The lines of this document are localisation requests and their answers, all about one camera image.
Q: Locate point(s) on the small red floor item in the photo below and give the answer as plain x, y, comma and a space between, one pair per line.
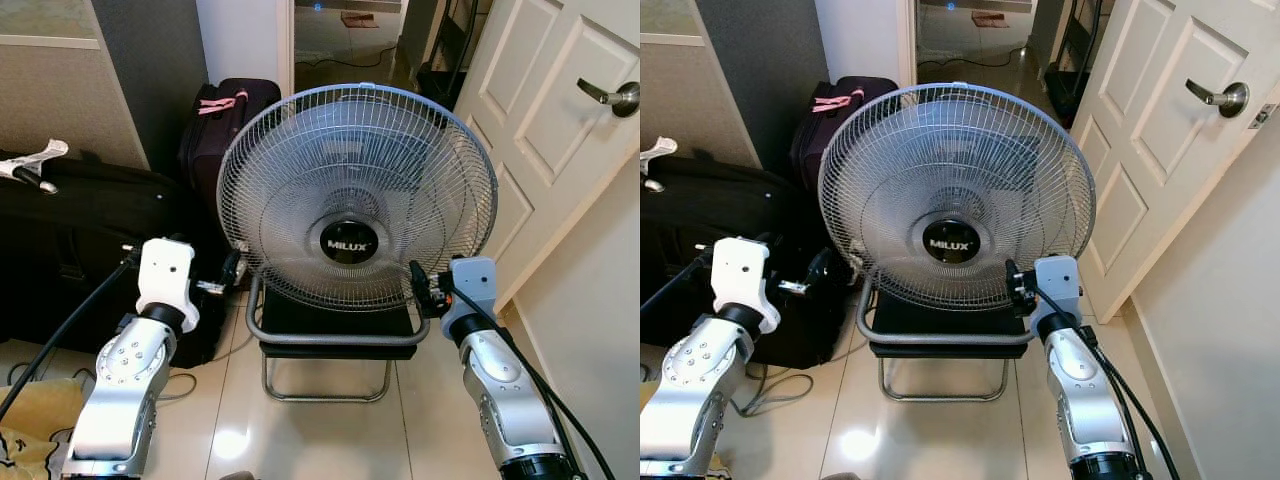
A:
360, 19
990, 19

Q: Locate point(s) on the yellow plastic bag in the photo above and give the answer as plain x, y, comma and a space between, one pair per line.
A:
40, 420

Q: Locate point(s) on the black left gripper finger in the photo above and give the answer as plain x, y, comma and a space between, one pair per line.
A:
233, 270
822, 270

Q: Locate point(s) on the white plastic hanger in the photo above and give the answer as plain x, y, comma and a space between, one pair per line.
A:
35, 160
655, 155

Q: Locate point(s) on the dark purple suitcase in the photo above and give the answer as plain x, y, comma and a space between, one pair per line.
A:
225, 140
830, 135

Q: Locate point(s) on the large black bag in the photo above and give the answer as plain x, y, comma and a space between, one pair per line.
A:
90, 240
700, 215

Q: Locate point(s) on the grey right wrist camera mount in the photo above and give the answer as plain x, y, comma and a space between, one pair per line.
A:
473, 285
1060, 282

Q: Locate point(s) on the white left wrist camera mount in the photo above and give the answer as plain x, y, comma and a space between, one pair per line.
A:
165, 275
742, 275

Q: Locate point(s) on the pink suitcase tag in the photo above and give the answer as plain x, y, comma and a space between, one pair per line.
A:
838, 100
222, 103

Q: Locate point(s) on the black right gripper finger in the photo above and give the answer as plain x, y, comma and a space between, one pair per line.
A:
1014, 285
419, 287

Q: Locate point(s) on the grey Milux fan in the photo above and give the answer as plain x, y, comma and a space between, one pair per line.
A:
345, 190
950, 190

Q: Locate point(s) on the black stand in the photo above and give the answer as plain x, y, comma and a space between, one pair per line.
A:
1070, 85
445, 75

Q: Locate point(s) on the white panelled door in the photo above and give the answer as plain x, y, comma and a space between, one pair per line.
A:
560, 150
1160, 170

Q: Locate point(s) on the metal door latch plate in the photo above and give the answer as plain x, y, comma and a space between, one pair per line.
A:
1264, 116

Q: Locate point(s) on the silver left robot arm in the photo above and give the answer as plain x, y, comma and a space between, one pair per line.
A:
690, 400
120, 390

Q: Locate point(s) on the black metal frame chair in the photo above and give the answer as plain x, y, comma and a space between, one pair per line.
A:
335, 325
945, 325

